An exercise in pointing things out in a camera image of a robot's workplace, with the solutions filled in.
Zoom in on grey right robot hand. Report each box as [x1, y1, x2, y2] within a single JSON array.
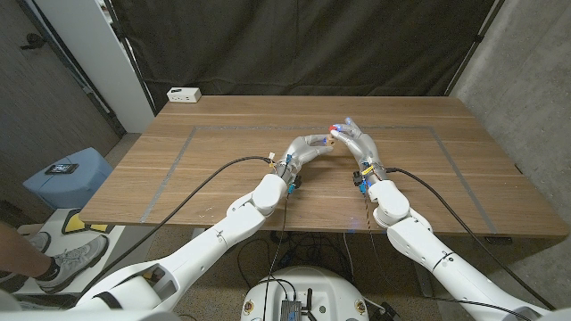
[[329, 117, 388, 182]]

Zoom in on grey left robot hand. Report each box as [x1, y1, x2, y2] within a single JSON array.
[[276, 133, 335, 179]]

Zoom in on black backdrop curtain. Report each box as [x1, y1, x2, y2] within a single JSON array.
[[109, 0, 508, 112]]

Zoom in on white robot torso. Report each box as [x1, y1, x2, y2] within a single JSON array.
[[240, 266, 370, 321]]

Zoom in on white power strip box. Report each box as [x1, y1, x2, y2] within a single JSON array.
[[166, 86, 203, 104]]

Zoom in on grey table leg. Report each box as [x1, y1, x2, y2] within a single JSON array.
[[412, 262, 434, 299]]

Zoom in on black backdrop stand pole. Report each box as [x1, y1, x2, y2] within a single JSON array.
[[102, 0, 157, 116], [445, 0, 508, 97]]

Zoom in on grey module on torso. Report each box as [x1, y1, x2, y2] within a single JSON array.
[[279, 299, 303, 321]]

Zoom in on white floor platform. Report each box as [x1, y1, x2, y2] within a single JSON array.
[[15, 208, 157, 298]]

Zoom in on white pillar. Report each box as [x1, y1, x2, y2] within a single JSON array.
[[33, 0, 155, 134]]

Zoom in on blue stool with phone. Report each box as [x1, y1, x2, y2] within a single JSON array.
[[21, 146, 115, 210]]

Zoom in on yellow black floor pedal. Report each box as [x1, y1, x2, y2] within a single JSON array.
[[61, 208, 115, 235]]

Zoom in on black smartphone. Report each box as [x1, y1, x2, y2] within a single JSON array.
[[44, 162, 80, 176]]

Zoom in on grey black sneaker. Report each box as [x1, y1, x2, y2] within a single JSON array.
[[24, 231, 53, 255], [35, 235, 110, 294]]

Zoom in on person's bare leg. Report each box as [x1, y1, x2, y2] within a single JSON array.
[[0, 222, 50, 280]]

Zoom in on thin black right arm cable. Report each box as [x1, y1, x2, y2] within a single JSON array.
[[363, 191, 532, 321]]

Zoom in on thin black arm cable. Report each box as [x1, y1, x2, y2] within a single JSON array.
[[262, 191, 290, 321], [363, 191, 532, 321]]

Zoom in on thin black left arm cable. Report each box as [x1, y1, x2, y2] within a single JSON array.
[[262, 191, 290, 321]]

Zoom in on black floor cable tangle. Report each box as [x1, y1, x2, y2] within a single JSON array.
[[236, 229, 353, 291]]

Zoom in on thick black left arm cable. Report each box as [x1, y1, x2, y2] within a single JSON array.
[[79, 155, 274, 295]]

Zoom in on black door handle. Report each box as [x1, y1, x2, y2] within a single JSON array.
[[20, 33, 48, 50]]

